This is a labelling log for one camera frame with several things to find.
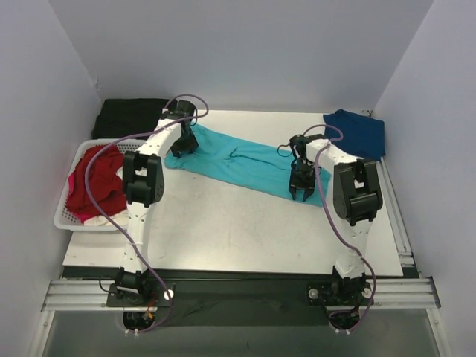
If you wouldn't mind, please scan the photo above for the turquoise t-shirt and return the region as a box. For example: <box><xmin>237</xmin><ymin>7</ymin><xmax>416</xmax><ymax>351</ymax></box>
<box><xmin>163</xmin><ymin>123</ymin><xmax>332</xmax><ymax>208</ymax></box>

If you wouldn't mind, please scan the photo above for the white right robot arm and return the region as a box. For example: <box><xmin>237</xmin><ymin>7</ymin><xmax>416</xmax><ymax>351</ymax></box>
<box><xmin>289</xmin><ymin>134</ymin><xmax>383</xmax><ymax>303</ymax></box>

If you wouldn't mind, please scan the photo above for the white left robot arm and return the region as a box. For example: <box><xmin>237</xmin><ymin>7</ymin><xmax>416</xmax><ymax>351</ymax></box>
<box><xmin>115</xmin><ymin>100</ymin><xmax>199</xmax><ymax>306</ymax></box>

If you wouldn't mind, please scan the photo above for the folded navy blue t-shirt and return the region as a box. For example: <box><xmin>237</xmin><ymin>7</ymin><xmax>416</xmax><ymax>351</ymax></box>
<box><xmin>323</xmin><ymin>109</ymin><xmax>385</xmax><ymax>160</ymax></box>

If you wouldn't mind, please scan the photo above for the black folded t-shirt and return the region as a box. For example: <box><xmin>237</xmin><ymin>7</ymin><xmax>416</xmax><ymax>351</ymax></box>
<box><xmin>91</xmin><ymin>98</ymin><xmax>168</xmax><ymax>139</ymax></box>

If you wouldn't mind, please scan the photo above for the red t-shirt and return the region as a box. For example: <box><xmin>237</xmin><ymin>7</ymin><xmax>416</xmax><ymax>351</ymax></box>
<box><xmin>66</xmin><ymin>145</ymin><xmax>126</xmax><ymax>217</ymax></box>

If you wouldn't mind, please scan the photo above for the white t-shirt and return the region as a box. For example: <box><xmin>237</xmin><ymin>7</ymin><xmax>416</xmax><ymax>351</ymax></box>
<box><xmin>83</xmin><ymin>210</ymin><xmax>129</xmax><ymax>227</ymax></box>

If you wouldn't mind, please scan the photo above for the pink garment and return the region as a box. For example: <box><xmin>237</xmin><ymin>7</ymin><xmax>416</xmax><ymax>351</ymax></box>
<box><xmin>66</xmin><ymin>173</ymin><xmax>91</xmax><ymax>224</ymax></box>

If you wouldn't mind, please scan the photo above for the white plastic laundry basket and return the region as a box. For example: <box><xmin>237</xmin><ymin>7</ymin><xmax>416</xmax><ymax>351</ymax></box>
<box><xmin>54</xmin><ymin>139</ymin><xmax>143</xmax><ymax>231</ymax></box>

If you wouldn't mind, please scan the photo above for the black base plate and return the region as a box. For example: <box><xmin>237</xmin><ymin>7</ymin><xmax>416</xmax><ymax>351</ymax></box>
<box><xmin>106</xmin><ymin>266</ymin><xmax>373</xmax><ymax>328</ymax></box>

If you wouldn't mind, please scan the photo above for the aluminium frame rail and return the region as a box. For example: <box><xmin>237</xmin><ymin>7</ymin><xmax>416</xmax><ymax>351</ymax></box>
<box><xmin>42</xmin><ymin>278</ymin><xmax>441</xmax><ymax>312</ymax></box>

